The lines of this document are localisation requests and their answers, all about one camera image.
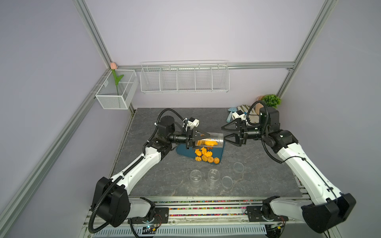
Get artificial pink tulip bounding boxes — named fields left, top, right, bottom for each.
left=110, top=62, right=124, bottom=95

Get teal plastic tray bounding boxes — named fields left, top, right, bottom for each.
left=176, top=140, right=225, bottom=159

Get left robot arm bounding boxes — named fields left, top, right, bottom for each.
left=88, top=108, right=210, bottom=234

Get white mesh wall basket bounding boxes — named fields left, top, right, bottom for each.
left=95, top=69, right=139, bottom=110

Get potted green plant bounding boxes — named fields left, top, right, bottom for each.
left=258, top=94, right=281, bottom=109

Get white wire wall shelf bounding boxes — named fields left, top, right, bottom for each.
left=140, top=60, right=230, bottom=94

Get clear cookie jar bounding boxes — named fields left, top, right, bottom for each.
left=196, top=132, right=224, bottom=148
left=207, top=169, right=220, bottom=189
left=190, top=170, right=203, bottom=187

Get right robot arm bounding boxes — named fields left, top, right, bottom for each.
left=221, top=101, right=356, bottom=234

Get blue garden trowel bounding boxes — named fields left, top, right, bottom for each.
left=226, top=107, right=237, bottom=123

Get beige gardening glove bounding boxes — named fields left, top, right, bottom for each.
left=238, top=105, right=259, bottom=121

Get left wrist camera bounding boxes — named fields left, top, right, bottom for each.
left=183, top=117, right=199, bottom=132

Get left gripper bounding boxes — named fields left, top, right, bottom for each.
left=168, top=127, right=209, bottom=150

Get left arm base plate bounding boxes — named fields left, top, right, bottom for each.
left=132, top=207, right=169, bottom=224

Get batch orange cookies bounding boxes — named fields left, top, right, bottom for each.
left=206, top=139, right=218, bottom=147
left=201, top=150, right=220, bottom=164

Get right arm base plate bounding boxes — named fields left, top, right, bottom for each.
left=244, top=205, right=289, bottom=222

